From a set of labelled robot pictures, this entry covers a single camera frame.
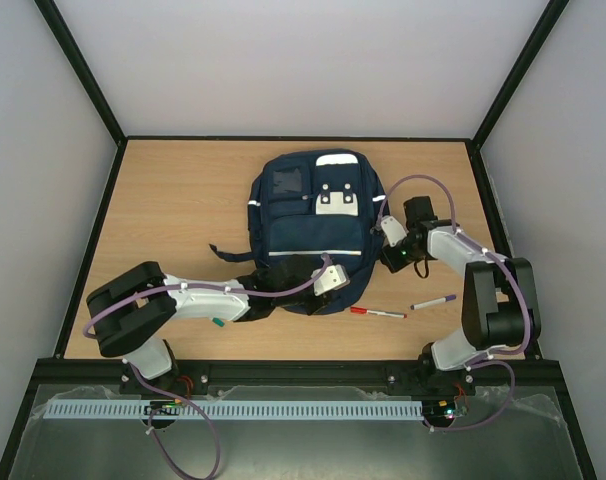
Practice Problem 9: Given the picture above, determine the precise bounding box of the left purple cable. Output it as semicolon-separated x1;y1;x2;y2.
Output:
83;252;334;479

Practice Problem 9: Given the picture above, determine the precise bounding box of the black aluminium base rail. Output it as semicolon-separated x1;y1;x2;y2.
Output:
32;357;564;396

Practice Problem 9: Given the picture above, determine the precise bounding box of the purple capped marker pen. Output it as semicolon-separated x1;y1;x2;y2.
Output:
409;294;457;311

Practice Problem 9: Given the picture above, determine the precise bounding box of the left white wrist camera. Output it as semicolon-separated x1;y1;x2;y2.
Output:
313;265;350;296

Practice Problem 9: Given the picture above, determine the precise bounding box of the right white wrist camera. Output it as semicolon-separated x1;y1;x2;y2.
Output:
374;215;407;247

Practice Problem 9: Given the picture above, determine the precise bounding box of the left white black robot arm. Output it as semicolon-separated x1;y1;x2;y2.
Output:
83;252;349;380

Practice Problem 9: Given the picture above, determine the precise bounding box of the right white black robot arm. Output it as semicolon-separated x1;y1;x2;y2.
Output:
376;196;541;392

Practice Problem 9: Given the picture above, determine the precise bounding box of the red capped marker pen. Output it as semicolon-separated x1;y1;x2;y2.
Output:
349;306;407;319

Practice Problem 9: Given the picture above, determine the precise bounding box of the black enclosure frame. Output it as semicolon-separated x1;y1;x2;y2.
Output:
0;1;596;479

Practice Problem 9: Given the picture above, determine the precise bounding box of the navy blue school backpack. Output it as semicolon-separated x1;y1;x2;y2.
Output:
214;148;389;311

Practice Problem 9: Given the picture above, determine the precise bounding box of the light blue slotted cable duct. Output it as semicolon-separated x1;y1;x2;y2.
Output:
43;399;424;421

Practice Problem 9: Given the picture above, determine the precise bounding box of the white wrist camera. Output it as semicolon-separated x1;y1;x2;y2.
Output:
313;265;350;296
374;215;407;247

